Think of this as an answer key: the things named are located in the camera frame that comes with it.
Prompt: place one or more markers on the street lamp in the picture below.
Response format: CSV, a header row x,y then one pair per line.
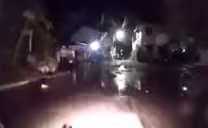
x,y
120,34

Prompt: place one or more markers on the vehicle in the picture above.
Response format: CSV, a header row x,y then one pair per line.
x,y
68,55

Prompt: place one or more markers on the wet dark asphalt road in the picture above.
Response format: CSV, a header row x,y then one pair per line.
x,y
102,103

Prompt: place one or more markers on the pale building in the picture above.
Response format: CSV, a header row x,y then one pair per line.
x,y
150,40

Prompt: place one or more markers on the robot's own part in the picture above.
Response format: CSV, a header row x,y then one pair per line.
x,y
67,126

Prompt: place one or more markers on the palm tree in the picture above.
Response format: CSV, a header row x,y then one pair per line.
x,y
37,36

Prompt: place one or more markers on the dark car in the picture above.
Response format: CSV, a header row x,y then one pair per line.
x,y
178,55

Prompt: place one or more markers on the pale kerb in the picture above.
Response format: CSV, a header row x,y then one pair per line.
x,y
25,82

